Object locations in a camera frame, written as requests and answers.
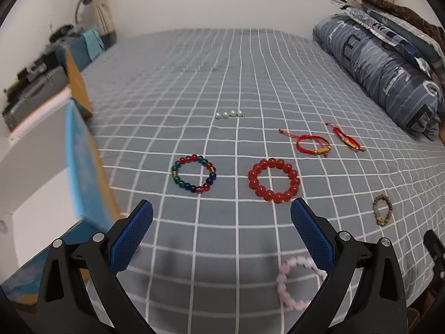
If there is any grey checked bed sheet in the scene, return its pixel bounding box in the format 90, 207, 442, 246
83, 30, 444, 333

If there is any light blue towel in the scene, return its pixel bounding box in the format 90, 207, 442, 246
82, 27, 105, 61

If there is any multicolour glass bead bracelet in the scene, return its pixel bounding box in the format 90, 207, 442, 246
171, 153, 218, 195

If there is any pink bead bracelet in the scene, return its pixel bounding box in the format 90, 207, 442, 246
275, 255, 328, 311

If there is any teal hard suitcase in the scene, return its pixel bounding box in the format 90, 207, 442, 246
55, 27, 105, 74

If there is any red braided cord bracelet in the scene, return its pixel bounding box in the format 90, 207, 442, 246
324, 121, 367, 153

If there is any grey hard suitcase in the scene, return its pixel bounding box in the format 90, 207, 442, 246
2, 67, 68, 132

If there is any red bead bracelet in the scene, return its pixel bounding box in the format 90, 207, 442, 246
246, 157, 301, 204

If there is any brown wooden bead bracelet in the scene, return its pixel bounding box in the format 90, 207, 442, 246
372, 194, 394, 228

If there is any beige curtain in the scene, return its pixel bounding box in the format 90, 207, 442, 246
92, 0, 115, 35

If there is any patterned pillow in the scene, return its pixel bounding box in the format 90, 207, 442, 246
342, 3, 444, 85

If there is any blue grey folded duvet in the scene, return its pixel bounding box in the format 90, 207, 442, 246
313, 14, 444, 141

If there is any brown blanket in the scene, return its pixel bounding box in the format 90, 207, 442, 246
362, 0, 445, 51

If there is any white cardboard storage box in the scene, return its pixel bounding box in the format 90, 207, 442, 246
1, 49, 121, 305

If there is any red cord bracelet gold charm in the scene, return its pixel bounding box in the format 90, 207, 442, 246
278, 129, 332, 157

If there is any white pearl strand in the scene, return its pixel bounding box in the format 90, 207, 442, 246
214, 110, 244, 119

